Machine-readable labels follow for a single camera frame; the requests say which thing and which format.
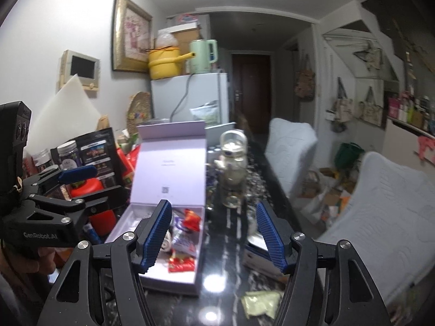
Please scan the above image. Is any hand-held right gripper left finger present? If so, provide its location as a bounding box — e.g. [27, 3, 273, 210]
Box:
[36, 199, 173, 326]

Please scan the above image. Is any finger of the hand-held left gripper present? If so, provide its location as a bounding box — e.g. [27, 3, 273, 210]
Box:
[29, 185, 131, 226]
[20, 165, 97, 198]

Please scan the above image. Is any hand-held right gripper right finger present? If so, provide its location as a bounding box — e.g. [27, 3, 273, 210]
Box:
[256, 201, 388, 326]

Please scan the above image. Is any white soft roll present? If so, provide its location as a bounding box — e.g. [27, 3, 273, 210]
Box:
[160, 230, 175, 252]

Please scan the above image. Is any purple and white packet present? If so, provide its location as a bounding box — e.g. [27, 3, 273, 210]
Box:
[172, 212, 201, 257]

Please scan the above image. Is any orange red packet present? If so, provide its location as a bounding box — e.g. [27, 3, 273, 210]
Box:
[184, 209, 201, 232]

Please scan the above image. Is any red snack packet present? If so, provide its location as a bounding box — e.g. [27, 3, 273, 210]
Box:
[169, 256, 197, 274]

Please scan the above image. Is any lavender gift box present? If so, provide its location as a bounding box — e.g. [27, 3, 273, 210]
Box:
[104, 121, 208, 296]

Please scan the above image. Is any green packet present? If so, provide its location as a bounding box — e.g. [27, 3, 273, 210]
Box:
[241, 290, 284, 320]

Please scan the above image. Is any person's left hand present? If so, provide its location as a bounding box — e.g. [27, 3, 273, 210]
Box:
[0, 244, 58, 274]

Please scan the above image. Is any white and blue box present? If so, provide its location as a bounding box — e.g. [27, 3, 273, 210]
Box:
[243, 233, 289, 279]

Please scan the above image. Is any white lidded jar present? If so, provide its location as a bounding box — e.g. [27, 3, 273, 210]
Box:
[56, 141, 82, 171]
[32, 149, 55, 175]

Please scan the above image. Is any red plastic canister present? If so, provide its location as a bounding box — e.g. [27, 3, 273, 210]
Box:
[70, 178, 116, 238]

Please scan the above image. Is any red carton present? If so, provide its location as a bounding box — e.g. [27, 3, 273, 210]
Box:
[117, 146, 137, 188]

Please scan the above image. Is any black snack pouch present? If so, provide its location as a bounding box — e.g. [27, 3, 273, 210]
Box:
[76, 128, 119, 189]

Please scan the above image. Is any clear glass mug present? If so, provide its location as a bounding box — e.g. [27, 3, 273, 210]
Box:
[219, 175, 247, 209]

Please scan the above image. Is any white foam board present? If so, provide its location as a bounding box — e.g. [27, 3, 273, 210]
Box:
[25, 75, 102, 153]

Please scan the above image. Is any grey quilted chair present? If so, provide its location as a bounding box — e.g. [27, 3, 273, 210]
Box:
[319, 152, 435, 304]
[264, 118, 318, 199]

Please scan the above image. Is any white astronaut water bottle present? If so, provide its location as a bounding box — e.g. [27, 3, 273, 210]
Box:
[213, 130, 248, 198]

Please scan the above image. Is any woven straw hat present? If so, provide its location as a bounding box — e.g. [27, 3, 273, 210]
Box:
[127, 92, 152, 136]

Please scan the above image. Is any green bag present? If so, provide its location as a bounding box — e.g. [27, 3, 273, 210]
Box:
[335, 143, 364, 169]

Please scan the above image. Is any green and white pouch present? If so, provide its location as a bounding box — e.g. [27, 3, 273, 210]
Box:
[189, 100, 220, 124]

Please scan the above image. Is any yellow enamel pot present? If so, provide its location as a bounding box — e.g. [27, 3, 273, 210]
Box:
[148, 46, 196, 80]

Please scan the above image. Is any white fridge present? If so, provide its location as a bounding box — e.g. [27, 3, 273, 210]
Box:
[150, 72, 229, 126]

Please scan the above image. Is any gold framed picture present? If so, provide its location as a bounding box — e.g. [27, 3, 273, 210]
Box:
[112, 0, 153, 73]

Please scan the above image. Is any hanging canvas bag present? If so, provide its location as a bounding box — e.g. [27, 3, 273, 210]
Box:
[335, 78, 355, 123]
[358, 86, 384, 126]

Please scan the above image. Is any dark wooden door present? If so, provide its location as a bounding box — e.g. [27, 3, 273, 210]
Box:
[232, 52, 272, 134]

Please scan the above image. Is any patterned tote bag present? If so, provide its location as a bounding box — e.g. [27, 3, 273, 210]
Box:
[294, 54, 316, 102]

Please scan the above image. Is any green electric kettle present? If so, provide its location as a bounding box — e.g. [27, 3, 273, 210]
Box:
[188, 39, 218, 75]

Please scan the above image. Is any pink cloth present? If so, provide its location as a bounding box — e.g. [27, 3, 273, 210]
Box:
[416, 136, 435, 163]

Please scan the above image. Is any cardboard box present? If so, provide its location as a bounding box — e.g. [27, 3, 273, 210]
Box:
[166, 14, 208, 46]

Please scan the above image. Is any row of bottles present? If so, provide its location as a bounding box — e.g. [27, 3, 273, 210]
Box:
[387, 88, 435, 133]

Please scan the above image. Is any wall intercom panel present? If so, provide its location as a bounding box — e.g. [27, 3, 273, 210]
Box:
[58, 50, 101, 93]

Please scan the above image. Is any kettle power cable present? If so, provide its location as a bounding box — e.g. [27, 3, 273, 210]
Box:
[170, 73, 192, 122]

